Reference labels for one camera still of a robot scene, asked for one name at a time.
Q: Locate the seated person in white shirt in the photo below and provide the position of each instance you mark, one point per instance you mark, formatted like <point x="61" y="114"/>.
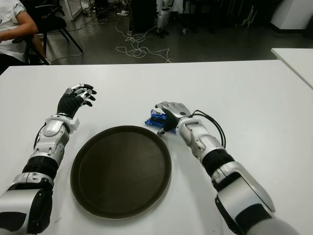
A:
<point x="12" y="27"/>

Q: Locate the blue Oreo cookie package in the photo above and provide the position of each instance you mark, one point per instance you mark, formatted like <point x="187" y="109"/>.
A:
<point x="155" y="120"/>

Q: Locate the white side table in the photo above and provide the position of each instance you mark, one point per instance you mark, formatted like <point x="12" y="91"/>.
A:
<point x="298" y="61"/>

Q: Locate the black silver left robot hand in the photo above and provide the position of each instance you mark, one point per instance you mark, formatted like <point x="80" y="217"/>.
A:
<point x="67" y="104"/>

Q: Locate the black office chair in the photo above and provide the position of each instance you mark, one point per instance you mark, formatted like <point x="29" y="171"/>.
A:
<point x="51" y="22"/>

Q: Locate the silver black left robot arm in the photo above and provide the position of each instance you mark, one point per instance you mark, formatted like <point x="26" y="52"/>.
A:
<point x="49" y="139"/>

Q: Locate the round dark brown tray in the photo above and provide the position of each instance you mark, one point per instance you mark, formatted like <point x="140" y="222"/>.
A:
<point x="121" y="171"/>

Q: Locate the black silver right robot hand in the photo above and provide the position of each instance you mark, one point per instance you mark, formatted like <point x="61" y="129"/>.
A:
<point x="177" y="111"/>

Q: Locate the white panel cabinet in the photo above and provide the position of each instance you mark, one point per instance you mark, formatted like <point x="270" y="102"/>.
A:
<point x="71" y="9"/>

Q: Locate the white cabinet with black base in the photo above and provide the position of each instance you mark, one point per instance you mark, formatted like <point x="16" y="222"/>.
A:
<point x="291" y="12"/>

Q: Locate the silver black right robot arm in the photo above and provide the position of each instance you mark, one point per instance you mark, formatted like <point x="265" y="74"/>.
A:
<point x="200" y="139"/>

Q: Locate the black floor cabinet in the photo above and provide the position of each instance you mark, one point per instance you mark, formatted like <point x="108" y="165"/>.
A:
<point x="144" y="14"/>

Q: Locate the silver humanoid robot legs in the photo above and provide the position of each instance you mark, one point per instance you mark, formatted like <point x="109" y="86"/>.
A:
<point x="162" y="17"/>

